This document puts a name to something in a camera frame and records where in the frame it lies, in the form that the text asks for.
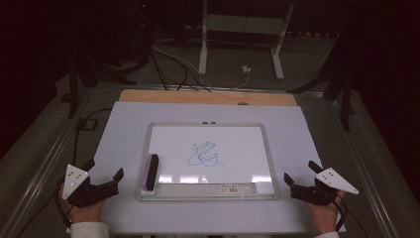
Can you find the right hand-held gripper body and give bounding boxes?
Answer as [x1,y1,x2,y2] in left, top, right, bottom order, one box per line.
[290,167,360,206]

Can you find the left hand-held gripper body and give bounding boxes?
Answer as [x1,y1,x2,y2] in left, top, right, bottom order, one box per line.
[61,164,120,208]

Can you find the purple and black whiteboard eraser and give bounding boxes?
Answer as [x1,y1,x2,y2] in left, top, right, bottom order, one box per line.
[142,153,160,192]

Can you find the silver-framed whiteboard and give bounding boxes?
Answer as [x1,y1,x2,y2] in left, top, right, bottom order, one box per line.
[134,122,280,202]

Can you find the person's left hand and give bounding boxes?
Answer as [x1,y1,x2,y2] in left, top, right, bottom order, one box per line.
[58,185,105,224]

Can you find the person's right hand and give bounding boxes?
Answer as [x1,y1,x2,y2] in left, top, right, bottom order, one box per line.
[306,192,347,236]

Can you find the white table cover sheet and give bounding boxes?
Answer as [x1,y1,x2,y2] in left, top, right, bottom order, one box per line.
[65,101,347,236]

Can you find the person's left sleeve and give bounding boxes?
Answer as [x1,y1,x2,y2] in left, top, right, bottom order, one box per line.
[68,221,110,238]

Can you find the black tripod stand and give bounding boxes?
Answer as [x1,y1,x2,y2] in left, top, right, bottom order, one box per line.
[286,34,357,132]
[59,53,137,120]

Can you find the wooden table board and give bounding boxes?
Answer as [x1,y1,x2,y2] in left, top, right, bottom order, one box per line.
[118,88,298,107]

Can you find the power strip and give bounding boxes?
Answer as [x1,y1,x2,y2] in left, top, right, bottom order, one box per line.
[286,31,335,38]

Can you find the dark equipment rack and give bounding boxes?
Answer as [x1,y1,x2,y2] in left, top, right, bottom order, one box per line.
[108,0,158,68]

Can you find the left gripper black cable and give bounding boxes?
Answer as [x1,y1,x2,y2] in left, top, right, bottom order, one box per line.
[14,107,114,238]

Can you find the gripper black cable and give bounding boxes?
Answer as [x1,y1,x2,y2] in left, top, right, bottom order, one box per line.
[14,107,114,238]
[331,194,369,238]

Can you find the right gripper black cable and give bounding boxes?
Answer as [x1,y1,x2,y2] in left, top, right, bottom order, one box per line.
[331,194,369,238]

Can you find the aluminium floor rail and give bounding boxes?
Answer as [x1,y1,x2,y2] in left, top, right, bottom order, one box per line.
[326,97,400,238]
[0,83,100,238]

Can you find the black floor cables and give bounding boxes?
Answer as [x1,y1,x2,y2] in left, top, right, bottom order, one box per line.
[149,49,213,92]

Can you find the white floor cable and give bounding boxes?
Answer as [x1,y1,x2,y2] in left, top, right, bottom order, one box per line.
[151,39,252,91]

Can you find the white metal stand frame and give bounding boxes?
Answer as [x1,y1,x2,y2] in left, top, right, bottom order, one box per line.
[197,0,295,81]

